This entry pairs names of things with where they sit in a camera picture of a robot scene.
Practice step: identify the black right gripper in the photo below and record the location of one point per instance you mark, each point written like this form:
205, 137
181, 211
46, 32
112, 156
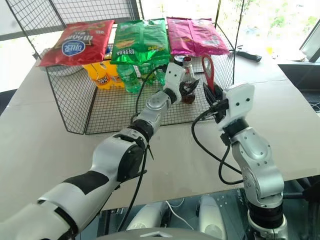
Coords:
221, 108

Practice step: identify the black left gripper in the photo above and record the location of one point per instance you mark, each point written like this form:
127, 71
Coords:
182, 88

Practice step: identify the glass cola bottle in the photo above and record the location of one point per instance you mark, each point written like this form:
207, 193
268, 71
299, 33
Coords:
187, 71

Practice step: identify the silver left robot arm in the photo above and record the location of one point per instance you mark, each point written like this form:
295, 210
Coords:
105, 160

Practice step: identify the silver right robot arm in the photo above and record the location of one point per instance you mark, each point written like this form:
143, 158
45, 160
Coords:
260, 162

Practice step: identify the green soda bottle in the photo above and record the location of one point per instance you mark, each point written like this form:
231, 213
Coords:
146, 71
161, 75
130, 80

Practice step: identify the orange soda bottle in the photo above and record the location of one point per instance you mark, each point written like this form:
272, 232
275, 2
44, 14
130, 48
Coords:
116, 76
101, 77

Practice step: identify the dark drink can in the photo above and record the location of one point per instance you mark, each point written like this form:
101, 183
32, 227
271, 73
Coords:
178, 60

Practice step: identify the pink chip bag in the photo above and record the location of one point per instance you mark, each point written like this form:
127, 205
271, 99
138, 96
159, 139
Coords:
195, 36

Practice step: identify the black flat object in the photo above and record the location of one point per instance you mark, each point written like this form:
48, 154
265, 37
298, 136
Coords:
250, 55

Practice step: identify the green chip bag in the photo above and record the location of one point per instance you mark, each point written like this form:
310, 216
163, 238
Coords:
140, 42

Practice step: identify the red chip bag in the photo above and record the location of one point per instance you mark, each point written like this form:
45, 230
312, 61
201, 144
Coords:
80, 43

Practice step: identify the silver rounded robot leg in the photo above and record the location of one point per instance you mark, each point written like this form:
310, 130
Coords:
212, 215
147, 216

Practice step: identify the grey robot torso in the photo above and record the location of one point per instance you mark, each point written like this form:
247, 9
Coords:
155, 235

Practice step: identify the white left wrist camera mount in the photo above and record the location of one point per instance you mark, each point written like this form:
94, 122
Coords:
174, 75

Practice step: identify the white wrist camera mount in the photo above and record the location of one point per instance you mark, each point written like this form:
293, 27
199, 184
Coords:
238, 100
174, 75

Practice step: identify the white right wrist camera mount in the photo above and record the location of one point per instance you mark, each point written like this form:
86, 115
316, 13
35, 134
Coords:
238, 100

